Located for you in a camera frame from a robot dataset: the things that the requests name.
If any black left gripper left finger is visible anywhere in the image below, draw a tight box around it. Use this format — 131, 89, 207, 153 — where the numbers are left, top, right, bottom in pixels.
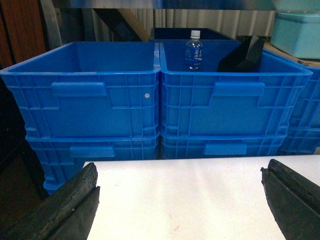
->
0, 162, 100, 240

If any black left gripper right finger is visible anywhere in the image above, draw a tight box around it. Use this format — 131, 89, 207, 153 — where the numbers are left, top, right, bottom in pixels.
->
260, 159, 320, 240

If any black plastic tray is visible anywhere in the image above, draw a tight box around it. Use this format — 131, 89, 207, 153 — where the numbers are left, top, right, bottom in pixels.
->
217, 35, 265, 73

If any blue crate lower left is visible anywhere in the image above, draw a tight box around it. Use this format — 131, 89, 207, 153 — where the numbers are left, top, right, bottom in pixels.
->
25, 135, 159, 195

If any blue crate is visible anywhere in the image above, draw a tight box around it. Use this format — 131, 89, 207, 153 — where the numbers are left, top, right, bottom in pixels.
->
161, 133, 286, 160
159, 40, 312, 138
25, 135, 159, 195
266, 50, 320, 128
276, 126, 320, 156
0, 41, 160, 139

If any blue crate lower right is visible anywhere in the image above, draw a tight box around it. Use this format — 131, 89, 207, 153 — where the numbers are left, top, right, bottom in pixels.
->
276, 126, 320, 156

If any blue crate upper right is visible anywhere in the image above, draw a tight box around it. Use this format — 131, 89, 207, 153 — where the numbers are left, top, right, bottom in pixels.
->
266, 50, 320, 128

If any blue crate lower middle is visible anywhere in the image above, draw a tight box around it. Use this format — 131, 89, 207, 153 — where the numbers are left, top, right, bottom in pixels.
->
161, 133, 286, 160

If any blue crate upper left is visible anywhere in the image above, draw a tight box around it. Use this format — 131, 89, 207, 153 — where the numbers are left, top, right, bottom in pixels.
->
0, 41, 160, 139

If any blue crate upper middle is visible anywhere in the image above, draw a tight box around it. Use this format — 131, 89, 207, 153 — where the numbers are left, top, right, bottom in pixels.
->
159, 40, 312, 138

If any turquoise plastic box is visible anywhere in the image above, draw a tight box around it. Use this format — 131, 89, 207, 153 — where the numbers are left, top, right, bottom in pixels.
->
270, 12, 320, 60

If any blue labelled water bottle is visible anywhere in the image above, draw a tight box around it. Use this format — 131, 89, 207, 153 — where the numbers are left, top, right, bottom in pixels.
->
184, 29, 203, 70

